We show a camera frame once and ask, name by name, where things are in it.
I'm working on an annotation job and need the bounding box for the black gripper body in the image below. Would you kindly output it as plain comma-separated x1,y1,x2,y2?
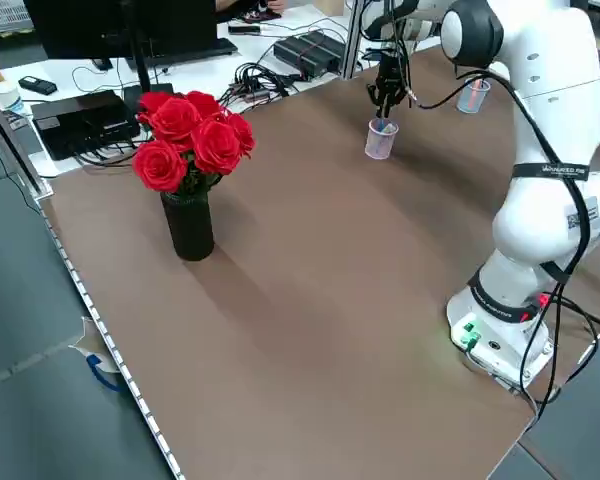
376,54,408,99

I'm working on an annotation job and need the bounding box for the pink translucent cup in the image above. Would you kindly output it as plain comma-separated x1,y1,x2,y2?
364,118,399,161

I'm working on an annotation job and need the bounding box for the blue translucent cup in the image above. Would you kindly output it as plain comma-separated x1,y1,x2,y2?
456,78,492,115

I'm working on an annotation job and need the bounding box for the white paper cup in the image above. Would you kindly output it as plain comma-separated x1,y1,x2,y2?
0,81,21,115

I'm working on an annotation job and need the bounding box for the dark finned electronics box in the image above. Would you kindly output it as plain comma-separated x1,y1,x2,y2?
273,30,346,79

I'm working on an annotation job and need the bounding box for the cardboard box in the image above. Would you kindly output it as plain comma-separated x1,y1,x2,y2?
313,0,346,19

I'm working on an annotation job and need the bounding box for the red rose bouquet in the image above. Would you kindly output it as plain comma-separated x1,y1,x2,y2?
132,90,257,196

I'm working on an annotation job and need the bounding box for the black cylindrical vase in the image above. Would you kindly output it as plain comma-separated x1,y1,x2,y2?
159,191,216,262

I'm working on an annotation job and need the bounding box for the black monitor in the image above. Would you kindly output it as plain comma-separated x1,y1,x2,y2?
23,0,239,101

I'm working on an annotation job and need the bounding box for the black handheld device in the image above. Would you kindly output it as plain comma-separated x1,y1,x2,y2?
18,75,59,95

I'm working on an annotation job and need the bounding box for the white plastic basket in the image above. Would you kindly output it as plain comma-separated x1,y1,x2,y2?
0,0,34,24

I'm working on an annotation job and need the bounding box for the aluminium frame post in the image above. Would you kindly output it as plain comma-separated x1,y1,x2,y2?
340,0,369,81

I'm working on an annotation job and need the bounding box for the black desk cable bundle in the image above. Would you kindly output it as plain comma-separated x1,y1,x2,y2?
72,62,306,169

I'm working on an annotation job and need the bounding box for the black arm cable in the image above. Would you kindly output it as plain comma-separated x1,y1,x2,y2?
379,0,600,419

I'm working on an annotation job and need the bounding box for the black electronics box with cables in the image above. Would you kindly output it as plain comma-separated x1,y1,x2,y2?
31,90,141,161

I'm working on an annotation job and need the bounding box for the aluminium frame rail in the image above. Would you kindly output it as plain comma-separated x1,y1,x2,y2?
0,79,54,201

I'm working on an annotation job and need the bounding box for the paper bag with blue handle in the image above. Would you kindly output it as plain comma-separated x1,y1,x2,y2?
68,317,124,394

